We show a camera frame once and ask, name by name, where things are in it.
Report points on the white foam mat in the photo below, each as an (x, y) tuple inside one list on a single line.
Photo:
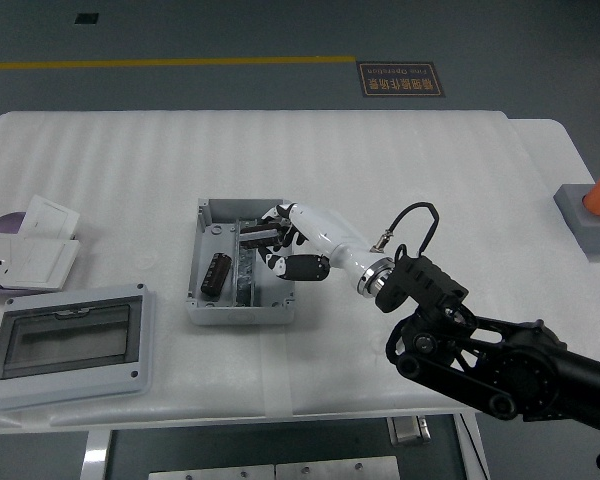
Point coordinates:
[(380, 165)]

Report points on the black floor drain cover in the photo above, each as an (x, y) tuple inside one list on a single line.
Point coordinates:
[(86, 18)]

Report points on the grey lid with clear window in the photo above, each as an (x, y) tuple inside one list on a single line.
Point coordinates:
[(70, 387)]

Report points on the black floor sign orange text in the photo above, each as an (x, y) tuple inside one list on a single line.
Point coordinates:
[(400, 80)]

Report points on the grey open junction box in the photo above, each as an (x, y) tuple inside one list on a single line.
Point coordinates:
[(272, 295)]

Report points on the grey metal bracket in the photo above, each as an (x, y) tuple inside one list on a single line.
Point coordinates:
[(407, 430)]

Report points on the metal mounting rail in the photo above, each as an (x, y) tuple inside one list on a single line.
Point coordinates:
[(245, 280)]

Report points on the white table leg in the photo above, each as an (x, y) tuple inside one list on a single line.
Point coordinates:
[(96, 455), (475, 450)]

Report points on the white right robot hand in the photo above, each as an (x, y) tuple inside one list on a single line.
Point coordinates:
[(325, 230)]

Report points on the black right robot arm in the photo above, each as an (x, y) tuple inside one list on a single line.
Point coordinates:
[(530, 370)]

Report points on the white switch panel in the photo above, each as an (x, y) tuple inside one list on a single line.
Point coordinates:
[(47, 215), (40, 262)]

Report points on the purple disc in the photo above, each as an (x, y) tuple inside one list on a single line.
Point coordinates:
[(7, 223)]

